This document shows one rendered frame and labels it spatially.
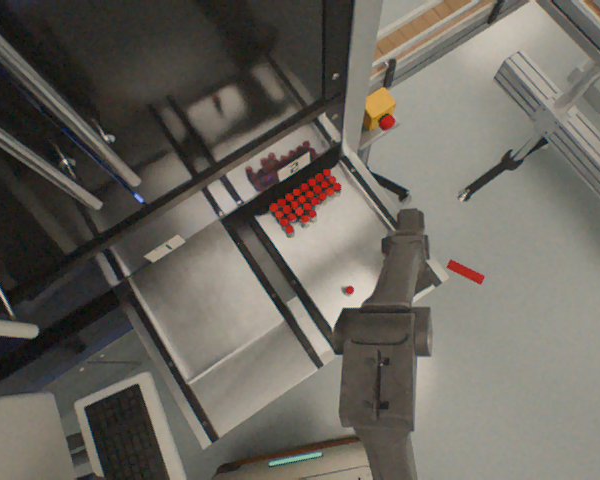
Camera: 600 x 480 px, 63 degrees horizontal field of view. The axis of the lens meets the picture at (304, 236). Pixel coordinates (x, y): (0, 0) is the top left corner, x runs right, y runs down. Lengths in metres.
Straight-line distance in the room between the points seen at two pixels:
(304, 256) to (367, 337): 0.66
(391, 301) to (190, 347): 0.70
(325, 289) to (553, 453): 1.34
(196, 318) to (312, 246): 0.33
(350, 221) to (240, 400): 0.50
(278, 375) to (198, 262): 0.34
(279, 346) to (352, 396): 0.65
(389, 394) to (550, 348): 1.75
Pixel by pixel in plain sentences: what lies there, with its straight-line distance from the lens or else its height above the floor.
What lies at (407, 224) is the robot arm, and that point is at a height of 1.12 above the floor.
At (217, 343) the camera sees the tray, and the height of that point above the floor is 0.88.
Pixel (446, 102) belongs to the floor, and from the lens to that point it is 2.44.
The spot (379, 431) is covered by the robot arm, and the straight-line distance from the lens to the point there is 0.55.
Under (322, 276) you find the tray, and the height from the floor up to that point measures 0.88.
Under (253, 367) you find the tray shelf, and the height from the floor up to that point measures 0.88.
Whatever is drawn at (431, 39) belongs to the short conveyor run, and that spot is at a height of 0.93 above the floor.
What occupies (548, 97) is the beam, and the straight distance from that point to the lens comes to 1.90.
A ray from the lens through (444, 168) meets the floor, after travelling 2.29.
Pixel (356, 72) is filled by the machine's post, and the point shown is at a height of 1.26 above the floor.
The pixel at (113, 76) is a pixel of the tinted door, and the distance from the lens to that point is 0.64.
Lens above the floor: 2.05
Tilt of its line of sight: 75 degrees down
